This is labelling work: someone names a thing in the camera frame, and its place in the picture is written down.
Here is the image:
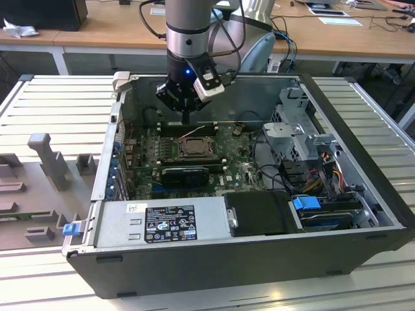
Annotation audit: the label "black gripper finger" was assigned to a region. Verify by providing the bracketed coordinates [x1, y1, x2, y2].
[186, 96, 209, 126]
[155, 82, 187, 126]

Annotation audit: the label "metal CPU socket cover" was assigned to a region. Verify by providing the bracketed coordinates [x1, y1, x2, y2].
[177, 136, 216, 159]

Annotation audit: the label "CPU socket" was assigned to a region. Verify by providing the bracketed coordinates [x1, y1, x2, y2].
[174, 135, 219, 161]

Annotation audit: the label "black graphics card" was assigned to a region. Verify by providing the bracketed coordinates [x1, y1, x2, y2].
[160, 166, 210, 189]

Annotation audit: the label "green motherboard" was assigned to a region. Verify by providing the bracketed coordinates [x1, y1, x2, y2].
[129, 125, 270, 200]

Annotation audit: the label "wooden desk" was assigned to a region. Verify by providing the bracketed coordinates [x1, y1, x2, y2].
[0, 0, 415, 64]

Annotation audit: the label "grey metal drive cage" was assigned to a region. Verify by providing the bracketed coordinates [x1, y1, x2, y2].
[261, 86, 343, 163]

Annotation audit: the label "grey power supply unit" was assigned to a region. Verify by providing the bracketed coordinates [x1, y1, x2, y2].
[95, 196, 233, 249]

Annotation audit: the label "black box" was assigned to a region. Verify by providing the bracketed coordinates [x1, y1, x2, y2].
[0, 0, 89, 32]

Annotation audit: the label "blue disk carrier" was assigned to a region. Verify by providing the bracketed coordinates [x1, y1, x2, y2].
[291, 195, 322, 215]

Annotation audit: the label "grey parts rack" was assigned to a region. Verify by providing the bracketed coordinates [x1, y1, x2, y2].
[0, 132, 100, 252]

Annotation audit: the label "white crumpled paper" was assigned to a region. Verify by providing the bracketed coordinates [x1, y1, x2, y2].
[2, 17, 40, 40]

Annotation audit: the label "black open PC case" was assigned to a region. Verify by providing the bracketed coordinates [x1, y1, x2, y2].
[61, 71, 415, 301]

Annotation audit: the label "hard disk drive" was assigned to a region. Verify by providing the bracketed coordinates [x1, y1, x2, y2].
[300, 210, 355, 232]

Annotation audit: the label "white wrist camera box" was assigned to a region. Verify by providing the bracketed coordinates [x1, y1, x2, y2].
[193, 75, 226, 102]

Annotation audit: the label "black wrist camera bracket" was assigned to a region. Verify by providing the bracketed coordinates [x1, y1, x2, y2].
[184, 55, 219, 82]

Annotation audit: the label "grey case release handle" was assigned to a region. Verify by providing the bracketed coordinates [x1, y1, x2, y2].
[112, 71, 132, 95]

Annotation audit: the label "thin black wire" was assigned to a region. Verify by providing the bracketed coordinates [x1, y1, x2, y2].
[240, 110, 265, 124]

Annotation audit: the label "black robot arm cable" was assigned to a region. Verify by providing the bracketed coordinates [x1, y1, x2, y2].
[138, 0, 168, 40]
[207, 0, 244, 87]

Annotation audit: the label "yellow red power wires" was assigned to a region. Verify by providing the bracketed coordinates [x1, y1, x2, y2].
[304, 161, 345, 192]

